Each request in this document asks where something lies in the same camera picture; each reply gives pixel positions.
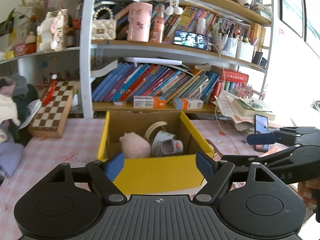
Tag orange blue white box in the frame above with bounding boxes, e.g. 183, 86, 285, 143
173, 97, 204, 110

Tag black picture frame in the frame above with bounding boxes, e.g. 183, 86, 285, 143
279, 0, 304, 38

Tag white flat device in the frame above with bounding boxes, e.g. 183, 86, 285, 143
124, 57, 183, 65

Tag yellow cardboard box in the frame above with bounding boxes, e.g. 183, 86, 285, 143
97, 111, 215, 195

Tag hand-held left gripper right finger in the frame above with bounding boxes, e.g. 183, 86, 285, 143
192, 152, 280, 204

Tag row of leaning books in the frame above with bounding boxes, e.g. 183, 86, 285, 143
91, 61, 222, 104

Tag red stick with white ball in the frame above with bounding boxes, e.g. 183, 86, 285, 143
41, 74, 59, 105

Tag white pen holders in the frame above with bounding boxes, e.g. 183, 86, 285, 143
214, 24, 238, 57

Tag pink lotion bottle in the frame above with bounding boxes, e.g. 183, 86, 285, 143
150, 12, 164, 43

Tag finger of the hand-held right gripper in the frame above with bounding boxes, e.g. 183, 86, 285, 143
247, 127, 320, 146
221, 145, 303, 168

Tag pink plush toy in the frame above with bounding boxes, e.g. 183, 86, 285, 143
119, 133, 152, 159

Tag small white bottle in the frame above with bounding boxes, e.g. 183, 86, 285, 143
197, 17, 207, 35

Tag white quilted handbag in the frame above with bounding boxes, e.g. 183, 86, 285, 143
91, 6, 117, 40

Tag black standing smartphone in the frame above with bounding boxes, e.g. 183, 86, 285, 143
254, 114, 269, 152

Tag stack of papers and books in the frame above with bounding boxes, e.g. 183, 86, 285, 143
216, 90, 277, 137

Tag person's right hand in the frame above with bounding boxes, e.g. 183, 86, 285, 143
297, 179, 320, 212

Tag smartphone with lit screen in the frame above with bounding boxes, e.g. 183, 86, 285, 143
174, 30, 213, 51

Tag wooden chess board box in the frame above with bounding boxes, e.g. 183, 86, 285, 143
28, 81, 78, 138

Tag red book box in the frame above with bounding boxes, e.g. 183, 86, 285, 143
221, 69, 249, 85

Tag red white pot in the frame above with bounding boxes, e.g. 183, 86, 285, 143
25, 31, 38, 54

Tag white cat figure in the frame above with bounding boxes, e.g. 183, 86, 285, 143
37, 9, 69, 52

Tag dried flower bunch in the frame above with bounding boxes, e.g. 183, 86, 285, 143
10, 0, 52, 28

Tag long orange white box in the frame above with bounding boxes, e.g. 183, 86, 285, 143
133, 95, 167, 109

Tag white bookshelf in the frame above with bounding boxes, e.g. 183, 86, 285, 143
0, 0, 279, 119

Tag pile of clothes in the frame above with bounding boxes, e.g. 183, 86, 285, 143
0, 74, 42, 178

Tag pink cylinder cup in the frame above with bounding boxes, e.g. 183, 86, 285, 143
127, 2, 153, 42

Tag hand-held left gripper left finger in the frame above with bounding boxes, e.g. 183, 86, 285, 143
46, 152, 128, 204

